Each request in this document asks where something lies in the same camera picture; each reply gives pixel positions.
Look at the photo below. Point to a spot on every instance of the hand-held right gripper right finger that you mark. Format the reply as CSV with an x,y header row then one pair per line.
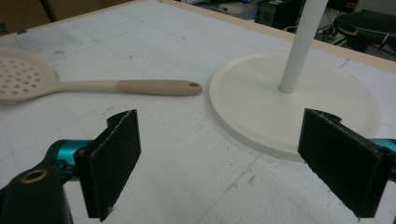
x,y
339,155

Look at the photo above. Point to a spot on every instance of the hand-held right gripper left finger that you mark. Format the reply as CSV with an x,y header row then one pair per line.
x,y
109,161

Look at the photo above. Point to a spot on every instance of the beige slotted spoon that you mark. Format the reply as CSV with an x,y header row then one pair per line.
x,y
93,86

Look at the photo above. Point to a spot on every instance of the white stand with round base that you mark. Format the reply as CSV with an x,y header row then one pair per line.
x,y
280,102

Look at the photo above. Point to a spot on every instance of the black stool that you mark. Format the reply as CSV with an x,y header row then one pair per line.
x,y
364,28

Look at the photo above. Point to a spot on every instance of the black box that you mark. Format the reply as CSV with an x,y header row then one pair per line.
x,y
277,12

